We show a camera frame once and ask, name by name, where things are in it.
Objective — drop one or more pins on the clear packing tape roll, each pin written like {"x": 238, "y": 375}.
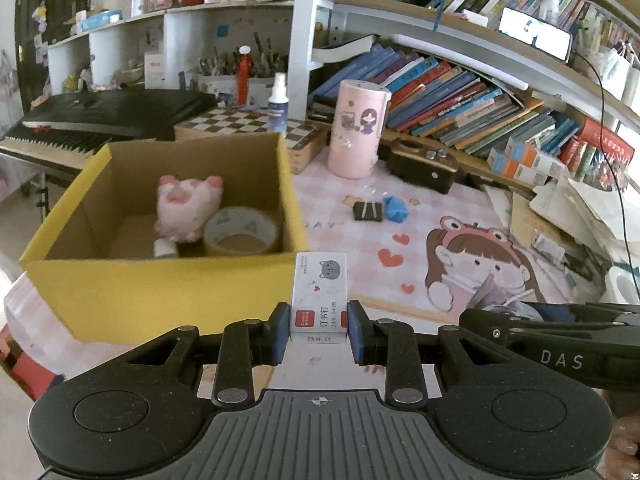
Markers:
{"x": 215, "y": 240}

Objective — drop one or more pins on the pile of papers and bags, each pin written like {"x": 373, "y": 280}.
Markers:
{"x": 575, "y": 220}

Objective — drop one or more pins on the yellow cardboard box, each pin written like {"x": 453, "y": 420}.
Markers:
{"x": 150, "y": 290}

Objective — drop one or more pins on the blue and white flat box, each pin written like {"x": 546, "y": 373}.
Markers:
{"x": 100, "y": 21}

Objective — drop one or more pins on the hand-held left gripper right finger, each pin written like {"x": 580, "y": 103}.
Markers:
{"x": 356, "y": 332}

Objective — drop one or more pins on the black binder clip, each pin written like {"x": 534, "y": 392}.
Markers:
{"x": 367, "y": 211}

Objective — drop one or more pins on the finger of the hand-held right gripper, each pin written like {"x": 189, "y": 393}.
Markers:
{"x": 550, "y": 345}
{"x": 590, "y": 310}

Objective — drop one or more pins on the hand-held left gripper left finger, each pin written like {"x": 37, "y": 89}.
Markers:
{"x": 280, "y": 332}

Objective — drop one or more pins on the black desk stapler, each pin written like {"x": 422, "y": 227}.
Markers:
{"x": 322, "y": 110}

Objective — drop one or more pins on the pink cartoon desk mat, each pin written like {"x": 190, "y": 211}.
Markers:
{"x": 425, "y": 210}

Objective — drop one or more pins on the white box with red label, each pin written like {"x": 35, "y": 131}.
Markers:
{"x": 155, "y": 70}

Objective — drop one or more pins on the red bottle with white cap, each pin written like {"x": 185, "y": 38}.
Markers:
{"x": 243, "y": 75}

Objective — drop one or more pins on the checkered chessboard box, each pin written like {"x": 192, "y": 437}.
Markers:
{"x": 235, "y": 120}

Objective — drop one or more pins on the blue crumpled wrapper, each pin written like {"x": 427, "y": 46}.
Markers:
{"x": 395, "y": 209}

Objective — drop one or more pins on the bunch of pens and brushes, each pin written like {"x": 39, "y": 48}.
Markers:
{"x": 220, "y": 62}

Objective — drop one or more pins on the pink cartoon cylinder container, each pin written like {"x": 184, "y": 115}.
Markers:
{"x": 350, "y": 155}

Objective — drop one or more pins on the small white container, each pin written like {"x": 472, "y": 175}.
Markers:
{"x": 164, "y": 248}

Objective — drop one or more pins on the white staple box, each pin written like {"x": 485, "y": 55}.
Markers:
{"x": 320, "y": 285}

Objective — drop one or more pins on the thick paperback book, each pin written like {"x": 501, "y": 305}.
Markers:
{"x": 345, "y": 49}

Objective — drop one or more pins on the red printed box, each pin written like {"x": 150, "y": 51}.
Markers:
{"x": 607, "y": 142}

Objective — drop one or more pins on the white paper bag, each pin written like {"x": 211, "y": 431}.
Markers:
{"x": 620, "y": 75}

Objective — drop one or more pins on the pink plush pig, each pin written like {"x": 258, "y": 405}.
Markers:
{"x": 185, "y": 205}

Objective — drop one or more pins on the row of leaning books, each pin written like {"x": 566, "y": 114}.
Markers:
{"x": 450, "y": 95}

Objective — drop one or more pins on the white spray bottle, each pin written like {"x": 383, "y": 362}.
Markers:
{"x": 277, "y": 110}

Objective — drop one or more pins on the dark brown retro radio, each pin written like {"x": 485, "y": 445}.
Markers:
{"x": 420, "y": 170}

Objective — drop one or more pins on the white orange-blue carton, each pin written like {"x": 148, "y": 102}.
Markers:
{"x": 510, "y": 165}
{"x": 540, "y": 157}

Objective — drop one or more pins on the white shelf unit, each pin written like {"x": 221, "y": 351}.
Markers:
{"x": 305, "y": 20}

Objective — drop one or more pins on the black digital piano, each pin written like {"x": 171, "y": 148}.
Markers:
{"x": 100, "y": 110}

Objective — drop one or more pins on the long wall shelf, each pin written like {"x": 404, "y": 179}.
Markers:
{"x": 400, "y": 22}

